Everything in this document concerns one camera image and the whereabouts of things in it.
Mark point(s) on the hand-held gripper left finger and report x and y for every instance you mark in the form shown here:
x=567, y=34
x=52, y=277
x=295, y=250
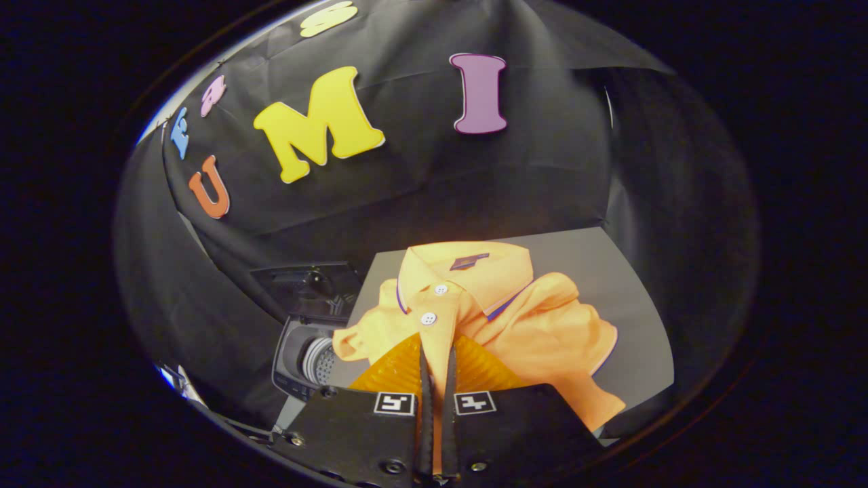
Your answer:
x=426, y=427

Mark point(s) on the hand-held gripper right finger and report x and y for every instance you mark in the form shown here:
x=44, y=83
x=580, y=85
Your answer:
x=450, y=427

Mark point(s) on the orange polo shirt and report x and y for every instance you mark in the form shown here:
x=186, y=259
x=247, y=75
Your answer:
x=542, y=325

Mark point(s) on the grey washing machine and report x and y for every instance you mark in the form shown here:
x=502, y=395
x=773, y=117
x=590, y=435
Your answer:
x=291, y=352

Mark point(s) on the dark washing machine lid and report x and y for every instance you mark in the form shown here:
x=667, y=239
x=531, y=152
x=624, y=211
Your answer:
x=312, y=291

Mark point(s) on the beige cabinet with dark top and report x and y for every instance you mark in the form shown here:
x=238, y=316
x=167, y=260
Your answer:
x=624, y=285

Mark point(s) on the white and blue object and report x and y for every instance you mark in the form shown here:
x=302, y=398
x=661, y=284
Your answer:
x=178, y=381

